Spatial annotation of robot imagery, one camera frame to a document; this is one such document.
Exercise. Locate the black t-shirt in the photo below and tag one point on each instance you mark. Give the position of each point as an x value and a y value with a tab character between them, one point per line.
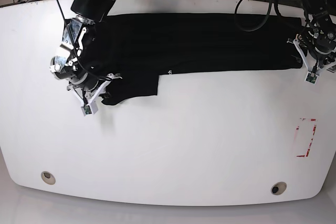
142	47

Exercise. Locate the table cable grommet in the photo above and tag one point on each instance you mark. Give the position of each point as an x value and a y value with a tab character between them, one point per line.
278	188
48	178

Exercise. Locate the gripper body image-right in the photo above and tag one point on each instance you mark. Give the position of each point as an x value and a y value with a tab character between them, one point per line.
323	58

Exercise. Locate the left table cable grommet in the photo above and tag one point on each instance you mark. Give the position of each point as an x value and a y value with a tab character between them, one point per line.
48	178

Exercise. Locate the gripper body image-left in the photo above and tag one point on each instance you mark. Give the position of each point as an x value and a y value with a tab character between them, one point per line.
87	88

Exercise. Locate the right table cable grommet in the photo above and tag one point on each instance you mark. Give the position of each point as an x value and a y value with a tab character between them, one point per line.
278	188

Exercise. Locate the red tape rectangle marking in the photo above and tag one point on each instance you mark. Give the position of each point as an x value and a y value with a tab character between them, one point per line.
304	136

